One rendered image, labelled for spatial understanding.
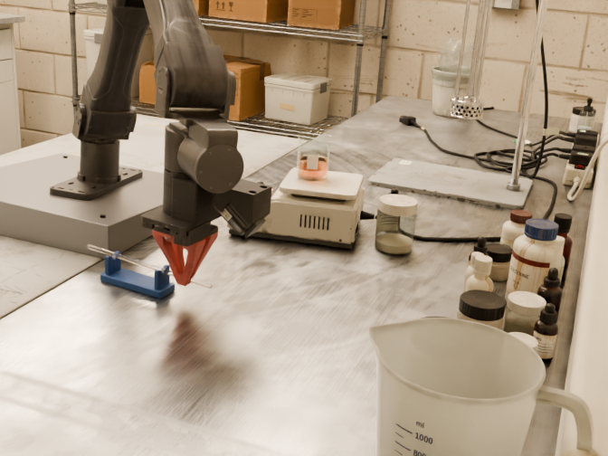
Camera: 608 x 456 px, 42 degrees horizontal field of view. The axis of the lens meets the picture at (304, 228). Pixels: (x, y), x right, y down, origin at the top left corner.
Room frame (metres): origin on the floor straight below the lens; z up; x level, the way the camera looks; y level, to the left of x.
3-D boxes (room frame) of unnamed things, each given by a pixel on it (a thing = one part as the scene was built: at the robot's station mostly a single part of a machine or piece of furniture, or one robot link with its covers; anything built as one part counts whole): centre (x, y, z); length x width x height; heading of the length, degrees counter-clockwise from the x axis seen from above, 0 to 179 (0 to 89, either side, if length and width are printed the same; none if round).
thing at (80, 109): (1.24, 0.33, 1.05); 0.09 x 0.06 x 0.06; 120
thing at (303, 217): (1.19, 0.00, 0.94); 0.22 x 0.13 x 0.08; 81
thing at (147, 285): (0.94, 0.22, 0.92); 0.10 x 0.03 x 0.04; 65
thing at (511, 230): (1.10, -0.32, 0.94); 0.05 x 0.05 x 0.09
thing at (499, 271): (1.06, -0.28, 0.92); 0.04 x 0.04 x 0.04
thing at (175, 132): (0.91, 0.14, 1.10); 0.07 x 0.06 x 0.07; 30
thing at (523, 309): (0.87, -0.27, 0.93); 0.05 x 0.05 x 0.05
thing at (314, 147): (1.20, -0.01, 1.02); 0.06 x 0.05 x 0.08; 26
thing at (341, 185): (1.19, -0.02, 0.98); 0.12 x 0.12 x 0.01; 81
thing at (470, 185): (1.52, -0.29, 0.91); 0.30 x 0.20 x 0.01; 70
